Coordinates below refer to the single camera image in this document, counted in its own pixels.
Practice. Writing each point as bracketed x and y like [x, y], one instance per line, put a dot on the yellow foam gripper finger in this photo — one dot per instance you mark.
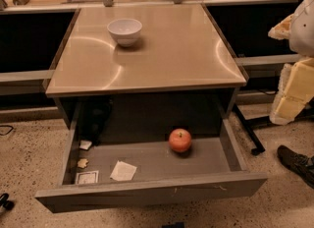
[296, 89]
[281, 30]

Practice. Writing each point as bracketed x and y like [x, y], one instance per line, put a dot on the red apple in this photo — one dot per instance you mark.
[179, 140]

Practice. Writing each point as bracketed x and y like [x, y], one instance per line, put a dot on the black shoe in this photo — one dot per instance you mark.
[300, 164]

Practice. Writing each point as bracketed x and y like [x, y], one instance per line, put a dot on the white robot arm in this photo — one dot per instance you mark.
[301, 40]

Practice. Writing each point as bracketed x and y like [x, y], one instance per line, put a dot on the grey open drawer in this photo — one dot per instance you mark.
[136, 131]

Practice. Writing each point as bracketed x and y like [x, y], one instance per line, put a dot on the small tan scrap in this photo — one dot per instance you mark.
[82, 163]

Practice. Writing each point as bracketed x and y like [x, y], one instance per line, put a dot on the small white paper scrap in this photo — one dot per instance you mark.
[85, 145]

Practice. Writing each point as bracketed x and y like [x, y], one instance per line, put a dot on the white ceramic bowl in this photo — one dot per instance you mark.
[125, 32]

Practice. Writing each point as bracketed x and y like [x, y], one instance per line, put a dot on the framed white card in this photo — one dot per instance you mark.
[90, 177]

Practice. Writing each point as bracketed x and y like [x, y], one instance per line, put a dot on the grey metal rail right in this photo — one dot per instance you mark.
[267, 60]

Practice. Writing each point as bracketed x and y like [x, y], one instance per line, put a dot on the black object on floor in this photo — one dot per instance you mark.
[5, 202]

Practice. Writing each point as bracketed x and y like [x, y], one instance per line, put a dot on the white folded paper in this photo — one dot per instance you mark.
[123, 171]

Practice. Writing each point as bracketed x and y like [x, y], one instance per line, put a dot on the grey metal rail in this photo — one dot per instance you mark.
[26, 76]
[267, 60]

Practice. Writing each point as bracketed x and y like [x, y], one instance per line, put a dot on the grey metal rail left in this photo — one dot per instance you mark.
[26, 76]

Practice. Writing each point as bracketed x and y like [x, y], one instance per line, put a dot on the steel-top counter cabinet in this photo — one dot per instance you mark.
[178, 49]

